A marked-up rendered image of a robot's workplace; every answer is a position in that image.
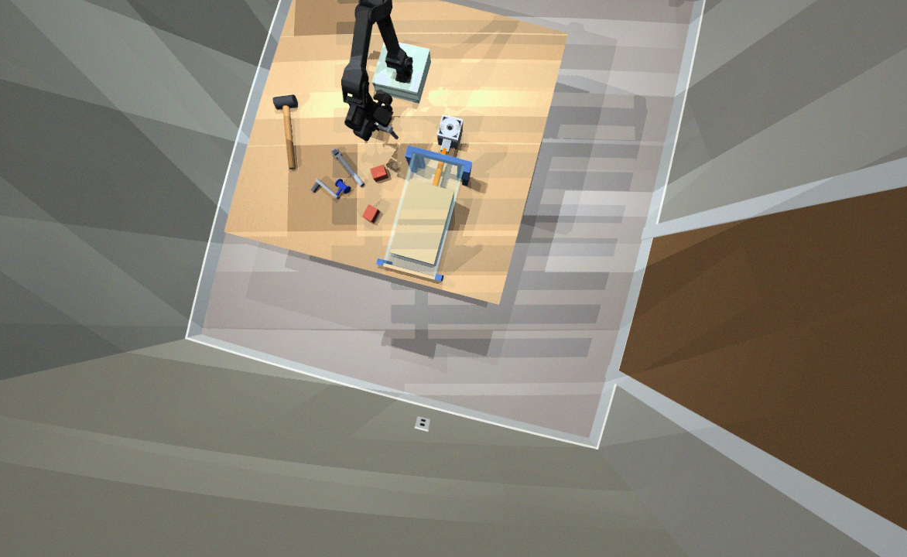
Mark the grey metal rod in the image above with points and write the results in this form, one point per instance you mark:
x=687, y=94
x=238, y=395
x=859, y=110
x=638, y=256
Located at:
x=339, y=156

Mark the white and blue crank handle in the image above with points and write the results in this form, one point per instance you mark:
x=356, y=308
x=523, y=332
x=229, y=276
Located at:
x=338, y=183

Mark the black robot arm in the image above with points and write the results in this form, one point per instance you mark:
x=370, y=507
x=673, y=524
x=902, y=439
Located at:
x=355, y=76

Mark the clear-panelled rack with blue frame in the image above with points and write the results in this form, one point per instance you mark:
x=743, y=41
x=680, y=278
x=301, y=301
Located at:
x=424, y=215

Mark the black rubber mallet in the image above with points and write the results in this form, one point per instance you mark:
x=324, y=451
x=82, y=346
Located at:
x=286, y=102

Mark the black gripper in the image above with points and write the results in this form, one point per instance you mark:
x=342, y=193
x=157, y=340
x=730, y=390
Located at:
x=368, y=127

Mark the red block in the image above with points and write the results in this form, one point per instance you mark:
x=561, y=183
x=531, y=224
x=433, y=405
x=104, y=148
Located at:
x=379, y=173
x=371, y=213

